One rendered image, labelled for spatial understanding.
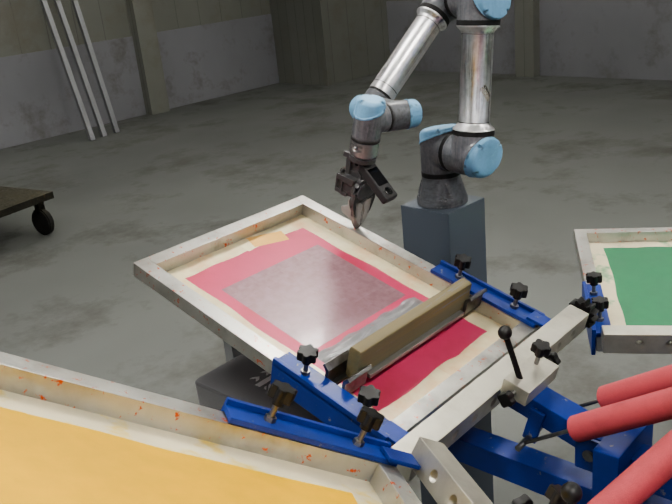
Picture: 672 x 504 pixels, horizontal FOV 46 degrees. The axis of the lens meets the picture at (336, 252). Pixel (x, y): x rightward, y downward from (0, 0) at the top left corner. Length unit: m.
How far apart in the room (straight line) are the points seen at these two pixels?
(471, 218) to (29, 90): 9.19
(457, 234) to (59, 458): 1.57
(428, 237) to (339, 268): 0.43
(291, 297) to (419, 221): 0.62
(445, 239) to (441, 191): 0.14
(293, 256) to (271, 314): 0.26
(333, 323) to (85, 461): 0.92
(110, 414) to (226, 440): 0.17
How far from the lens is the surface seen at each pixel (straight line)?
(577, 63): 11.69
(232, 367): 2.10
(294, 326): 1.82
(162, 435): 1.17
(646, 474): 1.30
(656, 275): 2.52
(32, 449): 1.04
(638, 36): 11.25
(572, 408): 1.64
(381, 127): 2.02
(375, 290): 1.97
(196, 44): 12.43
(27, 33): 11.15
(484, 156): 2.21
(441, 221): 2.32
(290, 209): 2.21
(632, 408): 1.46
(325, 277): 1.99
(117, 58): 11.72
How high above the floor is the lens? 1.93
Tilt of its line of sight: 21 degrees down
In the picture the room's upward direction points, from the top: 6 degrees counter-clockwise
